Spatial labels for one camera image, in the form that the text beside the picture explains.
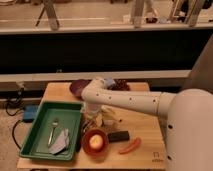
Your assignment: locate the black handled brush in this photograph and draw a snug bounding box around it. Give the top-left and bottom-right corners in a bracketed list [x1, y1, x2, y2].
[76, 121, 89, 152]

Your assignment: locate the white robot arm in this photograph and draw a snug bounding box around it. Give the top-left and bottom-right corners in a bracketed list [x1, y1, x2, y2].
[82, 78, 213, 171]

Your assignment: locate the orange bowl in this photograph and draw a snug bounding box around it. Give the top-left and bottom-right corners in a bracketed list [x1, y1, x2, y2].
[81, 129, 109, 157]

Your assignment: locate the purple bowl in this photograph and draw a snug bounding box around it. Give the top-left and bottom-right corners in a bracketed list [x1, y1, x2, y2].
[70, 79, 90, 98]

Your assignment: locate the yellow banana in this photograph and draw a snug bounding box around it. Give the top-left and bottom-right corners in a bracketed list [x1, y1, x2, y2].
[101, 107, 122, 122]

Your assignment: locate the yellow apple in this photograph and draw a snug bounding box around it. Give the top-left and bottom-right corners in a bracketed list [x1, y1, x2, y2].
[89, 134, 103, 150]

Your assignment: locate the black rectangular block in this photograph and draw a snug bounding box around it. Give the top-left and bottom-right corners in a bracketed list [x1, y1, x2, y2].
[108, 131, 130, 143]

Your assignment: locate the green plastic tray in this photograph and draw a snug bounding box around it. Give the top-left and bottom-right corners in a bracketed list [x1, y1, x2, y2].
[20, 101, 82, 161]

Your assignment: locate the blue sponge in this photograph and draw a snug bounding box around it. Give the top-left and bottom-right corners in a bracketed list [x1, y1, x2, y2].
[105, 78, 115, 88]

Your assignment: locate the dark grape bunch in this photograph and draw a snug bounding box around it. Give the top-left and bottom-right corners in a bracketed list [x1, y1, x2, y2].
[112, 79, 130, 91]

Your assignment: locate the grey folded cloth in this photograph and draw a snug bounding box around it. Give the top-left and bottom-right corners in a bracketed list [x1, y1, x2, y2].
[49, 128, 69, 154]

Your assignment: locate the metal fork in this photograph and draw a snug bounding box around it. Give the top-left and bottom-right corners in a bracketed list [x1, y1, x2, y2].
[47, 119, 59, 147]

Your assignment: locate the orange carrot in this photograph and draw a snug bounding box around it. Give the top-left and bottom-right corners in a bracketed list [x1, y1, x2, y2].
[118, 137, 141, 154]

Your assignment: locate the blue power box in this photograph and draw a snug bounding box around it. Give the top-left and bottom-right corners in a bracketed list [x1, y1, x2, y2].
[23, 105, 38, 122]

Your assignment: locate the black cable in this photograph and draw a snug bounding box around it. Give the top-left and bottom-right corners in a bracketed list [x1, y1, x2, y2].
[5, 91, 26, 151]

